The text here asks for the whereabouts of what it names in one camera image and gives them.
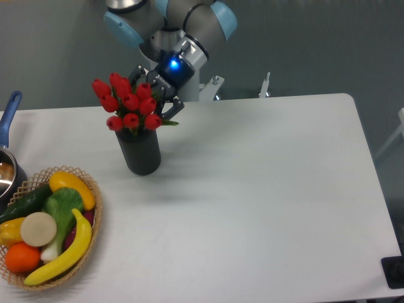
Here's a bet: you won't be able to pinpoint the blue handled saucepan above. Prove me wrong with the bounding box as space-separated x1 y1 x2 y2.
1 91 27 214

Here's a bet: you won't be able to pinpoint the yellow squash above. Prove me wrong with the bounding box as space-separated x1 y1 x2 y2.
49 171 96 211

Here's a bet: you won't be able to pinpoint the green bok choy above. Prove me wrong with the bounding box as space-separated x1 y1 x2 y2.
40 187 84 263

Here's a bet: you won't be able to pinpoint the white frame at right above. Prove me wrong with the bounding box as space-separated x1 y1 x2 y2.
374 108 403 162

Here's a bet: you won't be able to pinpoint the green cucumber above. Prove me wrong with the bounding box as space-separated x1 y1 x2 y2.
1 184 52 223

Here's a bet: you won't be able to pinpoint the beige round disc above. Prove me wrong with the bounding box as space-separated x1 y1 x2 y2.
20 212 57 247

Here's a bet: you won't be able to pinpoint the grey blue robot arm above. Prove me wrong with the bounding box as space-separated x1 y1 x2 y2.
104 1 237 120

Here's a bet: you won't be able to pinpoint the purple eggplant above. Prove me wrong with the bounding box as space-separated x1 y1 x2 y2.
63 210 95 251

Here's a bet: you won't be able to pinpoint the orange fruit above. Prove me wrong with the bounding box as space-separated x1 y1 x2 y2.
4 242 40 273

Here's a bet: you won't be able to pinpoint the woven wicker basket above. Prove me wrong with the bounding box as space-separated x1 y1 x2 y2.
1 165 102 291

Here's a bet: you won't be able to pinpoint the yellow banana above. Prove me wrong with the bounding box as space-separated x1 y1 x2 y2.
24 208 92 286

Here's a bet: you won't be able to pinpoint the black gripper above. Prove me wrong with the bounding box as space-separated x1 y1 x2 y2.
128 52 195 120

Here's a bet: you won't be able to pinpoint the dark grey ribbed vase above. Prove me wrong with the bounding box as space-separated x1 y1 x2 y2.
116 130 161 176

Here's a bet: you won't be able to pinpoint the black device at edge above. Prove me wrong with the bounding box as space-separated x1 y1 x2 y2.
381 256 403 289

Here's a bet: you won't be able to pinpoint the red tulip bouquet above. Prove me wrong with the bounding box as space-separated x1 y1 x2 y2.
91 73 178 136

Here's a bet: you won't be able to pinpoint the yellow bell pepper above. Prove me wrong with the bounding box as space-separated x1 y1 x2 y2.
1 217 25 247

